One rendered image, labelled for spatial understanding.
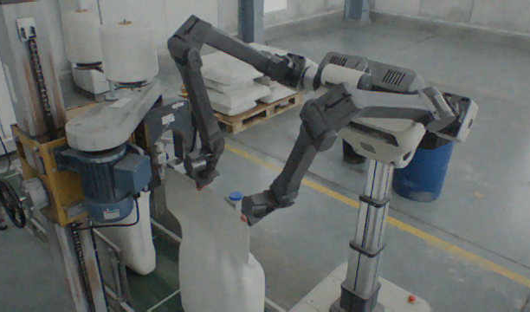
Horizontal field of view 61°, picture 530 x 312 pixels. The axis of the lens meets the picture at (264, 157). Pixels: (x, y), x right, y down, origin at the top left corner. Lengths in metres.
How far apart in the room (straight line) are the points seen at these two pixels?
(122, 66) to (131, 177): 0.33
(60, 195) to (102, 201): 0.19
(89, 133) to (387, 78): 0.92
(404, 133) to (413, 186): 2.23
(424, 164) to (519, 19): 5.97
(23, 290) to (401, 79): 2.46
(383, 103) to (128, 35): 0.73
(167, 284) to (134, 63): 1.26
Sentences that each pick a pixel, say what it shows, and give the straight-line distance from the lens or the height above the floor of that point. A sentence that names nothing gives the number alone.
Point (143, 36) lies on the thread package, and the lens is 1.39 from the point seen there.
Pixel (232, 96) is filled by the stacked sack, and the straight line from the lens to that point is 4.53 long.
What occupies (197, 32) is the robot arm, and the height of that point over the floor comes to 1.69.
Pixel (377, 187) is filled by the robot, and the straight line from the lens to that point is 1.89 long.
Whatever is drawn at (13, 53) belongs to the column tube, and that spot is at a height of 1.62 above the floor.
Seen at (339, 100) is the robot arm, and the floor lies 1.62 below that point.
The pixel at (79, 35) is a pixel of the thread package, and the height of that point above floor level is 1.63.
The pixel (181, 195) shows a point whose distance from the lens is 1.86.
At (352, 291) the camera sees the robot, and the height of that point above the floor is 0.44.
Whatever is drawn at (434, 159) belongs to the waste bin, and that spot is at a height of 0.39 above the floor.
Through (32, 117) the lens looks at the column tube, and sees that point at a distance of 1.57.
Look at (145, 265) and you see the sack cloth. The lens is 2.39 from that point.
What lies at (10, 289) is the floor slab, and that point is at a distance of 3.15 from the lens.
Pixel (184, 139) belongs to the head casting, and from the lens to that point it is 1.86.
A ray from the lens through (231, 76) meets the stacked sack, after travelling 4.41.
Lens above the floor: 1.98
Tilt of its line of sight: 28 degrees down
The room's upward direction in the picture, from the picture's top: 1 degrees clockwise
